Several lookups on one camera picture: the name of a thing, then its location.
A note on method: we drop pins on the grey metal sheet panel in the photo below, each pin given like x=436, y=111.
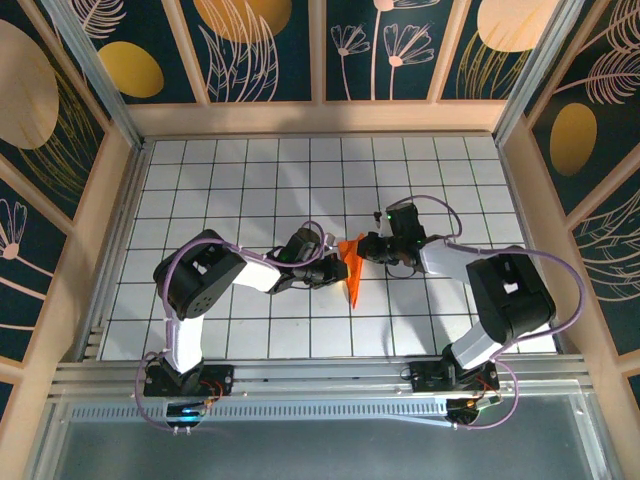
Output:
x=320, y=450

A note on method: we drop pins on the orange square paper sheet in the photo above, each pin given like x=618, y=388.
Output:
x=354, y=285

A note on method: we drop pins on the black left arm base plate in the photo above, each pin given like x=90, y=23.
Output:
x=220, y=375

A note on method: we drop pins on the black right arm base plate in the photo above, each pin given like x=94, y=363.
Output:
x=425, y=377

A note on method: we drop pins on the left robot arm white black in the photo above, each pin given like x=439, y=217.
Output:
x=200, y=285

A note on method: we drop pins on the aluminium side rail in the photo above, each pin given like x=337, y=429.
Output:
x=531, y=240
x=122, y=240

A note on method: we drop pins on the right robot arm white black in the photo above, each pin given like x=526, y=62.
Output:
x=515, y=300

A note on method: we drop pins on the aluminium corner post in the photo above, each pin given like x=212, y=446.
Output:
x=107, y=95
x=530, y=75

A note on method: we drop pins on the aluminium front frame rail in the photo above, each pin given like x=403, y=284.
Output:
x=320, y=375

